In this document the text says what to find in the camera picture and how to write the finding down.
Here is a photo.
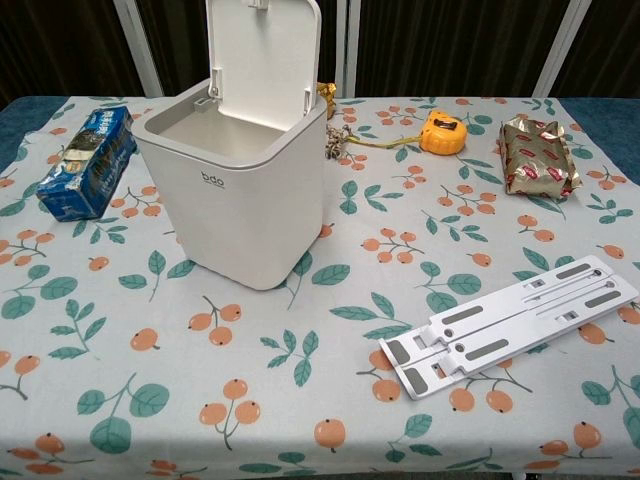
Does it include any white plastic trash bin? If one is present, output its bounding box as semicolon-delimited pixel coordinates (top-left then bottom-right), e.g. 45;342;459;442
134;79;330;292

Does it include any white plastic lid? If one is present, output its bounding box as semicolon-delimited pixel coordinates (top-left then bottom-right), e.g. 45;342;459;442
206;0;322;122

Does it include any floral fruit print tablecloth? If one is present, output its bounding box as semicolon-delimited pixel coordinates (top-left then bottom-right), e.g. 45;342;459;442
0;94;640;480

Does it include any small gold foil wrapper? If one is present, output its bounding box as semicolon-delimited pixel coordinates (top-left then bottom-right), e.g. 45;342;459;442
318;82;338;120

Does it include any yellow tape measure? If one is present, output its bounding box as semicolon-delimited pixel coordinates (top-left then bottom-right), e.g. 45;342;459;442
349;110;469;154

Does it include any white folding laptop stand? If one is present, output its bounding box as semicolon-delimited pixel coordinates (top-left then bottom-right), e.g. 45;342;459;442
377;254;640;403

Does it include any gold foil snack bag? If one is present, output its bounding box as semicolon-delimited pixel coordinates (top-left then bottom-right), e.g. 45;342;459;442
498;115;585;200

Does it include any blue cookie package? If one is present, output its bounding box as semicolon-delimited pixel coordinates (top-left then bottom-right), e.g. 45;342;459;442
36;105;138;223

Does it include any metal key chain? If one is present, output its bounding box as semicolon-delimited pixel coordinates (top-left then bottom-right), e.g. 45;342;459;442
325;123;355;162

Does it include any white metal frame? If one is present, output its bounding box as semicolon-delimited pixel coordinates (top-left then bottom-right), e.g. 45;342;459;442
110;0;594;99

